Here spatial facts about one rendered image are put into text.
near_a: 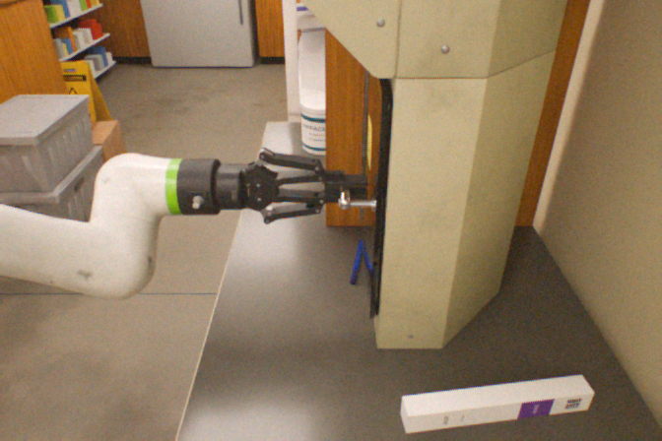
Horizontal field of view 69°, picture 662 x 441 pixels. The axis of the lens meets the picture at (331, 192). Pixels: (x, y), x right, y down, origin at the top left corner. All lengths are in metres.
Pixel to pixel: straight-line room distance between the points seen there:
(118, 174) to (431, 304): 0.53
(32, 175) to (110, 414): 1.31
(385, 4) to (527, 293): 0.66
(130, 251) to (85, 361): 1.57
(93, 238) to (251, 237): 0.46
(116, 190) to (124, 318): 1.66
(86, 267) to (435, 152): 0.49
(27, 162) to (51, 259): 2.08
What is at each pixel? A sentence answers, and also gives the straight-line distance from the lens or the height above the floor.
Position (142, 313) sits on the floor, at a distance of 2.41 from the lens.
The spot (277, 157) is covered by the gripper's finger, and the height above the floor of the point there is 1.25.
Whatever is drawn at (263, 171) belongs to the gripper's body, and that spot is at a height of 1.23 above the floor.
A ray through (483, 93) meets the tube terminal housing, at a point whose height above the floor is 1.39.
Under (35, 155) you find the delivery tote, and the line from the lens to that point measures 2.75.
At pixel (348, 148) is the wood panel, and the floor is 1.14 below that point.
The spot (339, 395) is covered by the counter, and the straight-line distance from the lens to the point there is 0.81.
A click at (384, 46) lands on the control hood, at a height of 1.45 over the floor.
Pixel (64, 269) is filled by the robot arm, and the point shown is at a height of 1.17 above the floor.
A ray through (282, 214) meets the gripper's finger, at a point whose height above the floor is 1.15.
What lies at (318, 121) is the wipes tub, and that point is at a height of 1.05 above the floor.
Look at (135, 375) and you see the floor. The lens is 2.17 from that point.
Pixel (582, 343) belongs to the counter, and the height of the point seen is 0.94.
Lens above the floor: 1.59
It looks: 31 degrees down
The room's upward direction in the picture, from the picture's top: straight up
